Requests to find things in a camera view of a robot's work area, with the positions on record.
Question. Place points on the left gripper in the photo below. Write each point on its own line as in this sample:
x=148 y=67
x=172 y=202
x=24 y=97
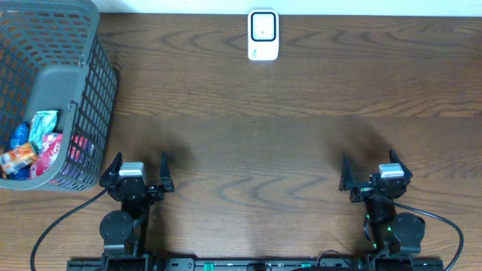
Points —
x=135 y=188

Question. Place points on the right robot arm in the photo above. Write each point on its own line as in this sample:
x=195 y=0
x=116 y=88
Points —
x=396 y=236

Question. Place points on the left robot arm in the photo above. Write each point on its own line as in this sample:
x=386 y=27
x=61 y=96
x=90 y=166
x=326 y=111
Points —
x=124 y=231

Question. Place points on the blue snack wrapper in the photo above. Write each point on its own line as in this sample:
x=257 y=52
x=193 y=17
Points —
x=20 y=137

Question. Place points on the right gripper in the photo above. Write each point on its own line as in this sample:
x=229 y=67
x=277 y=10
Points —
x=362 y=190

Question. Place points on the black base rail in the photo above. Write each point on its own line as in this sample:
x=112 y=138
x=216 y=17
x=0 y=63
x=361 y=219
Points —
x=188 y=264

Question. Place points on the teal white snack packet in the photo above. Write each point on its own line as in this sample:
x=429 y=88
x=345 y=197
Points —
x=42 y=123

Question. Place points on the orange Kleenex tissue pack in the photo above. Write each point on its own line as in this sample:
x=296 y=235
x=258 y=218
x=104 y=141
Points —
x=18 y=158

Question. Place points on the red purple snack bag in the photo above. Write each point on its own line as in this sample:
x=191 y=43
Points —
x=51 y=143

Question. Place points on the grey plastic mesh basket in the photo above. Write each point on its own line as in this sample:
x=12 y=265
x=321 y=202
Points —
x=52 y=59

